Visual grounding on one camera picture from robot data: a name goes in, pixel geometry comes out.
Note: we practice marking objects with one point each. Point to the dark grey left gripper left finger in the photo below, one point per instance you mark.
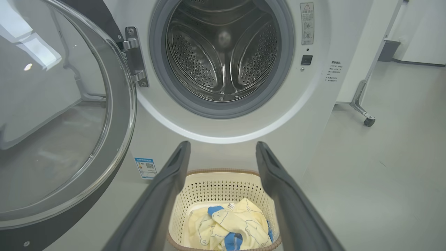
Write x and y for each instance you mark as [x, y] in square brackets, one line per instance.
[156, 209]

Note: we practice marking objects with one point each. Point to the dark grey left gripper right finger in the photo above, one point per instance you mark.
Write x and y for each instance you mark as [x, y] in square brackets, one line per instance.
[296, 212]

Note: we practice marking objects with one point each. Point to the yellow bear print pants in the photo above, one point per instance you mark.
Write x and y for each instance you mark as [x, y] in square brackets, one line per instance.
[200, 230]

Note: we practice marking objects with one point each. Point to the yellow garment with blue trim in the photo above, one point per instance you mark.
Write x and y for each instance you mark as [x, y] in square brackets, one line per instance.
[247, 223]

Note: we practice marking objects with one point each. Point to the washing machine door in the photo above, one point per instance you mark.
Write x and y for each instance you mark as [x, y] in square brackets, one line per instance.
[69, 122]

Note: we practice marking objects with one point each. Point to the white washing machine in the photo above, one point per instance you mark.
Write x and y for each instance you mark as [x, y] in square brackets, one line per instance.
[313, 104]

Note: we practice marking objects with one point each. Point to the black door latch socket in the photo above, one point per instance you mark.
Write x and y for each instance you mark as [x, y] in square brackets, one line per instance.
[306, 60]

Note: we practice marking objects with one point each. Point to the metal door hinge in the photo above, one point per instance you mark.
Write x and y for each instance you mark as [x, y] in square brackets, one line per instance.
[136, 55]

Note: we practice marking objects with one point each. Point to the stainless steel washing machine drum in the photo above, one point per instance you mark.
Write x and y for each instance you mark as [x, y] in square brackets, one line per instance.
[223, 52]

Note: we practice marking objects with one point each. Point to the blue energy label sticker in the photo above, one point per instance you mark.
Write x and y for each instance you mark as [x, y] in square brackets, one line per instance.
[145, 168]

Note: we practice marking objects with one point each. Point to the cream perforated laundry basket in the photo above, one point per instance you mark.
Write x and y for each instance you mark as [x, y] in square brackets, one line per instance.
[219, 186]

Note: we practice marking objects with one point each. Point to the white rolling partition board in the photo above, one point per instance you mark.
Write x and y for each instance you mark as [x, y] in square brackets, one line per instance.
[359, 52]

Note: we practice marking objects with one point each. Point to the grey warning sticker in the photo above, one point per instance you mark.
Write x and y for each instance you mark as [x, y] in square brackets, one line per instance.
[307, 23]

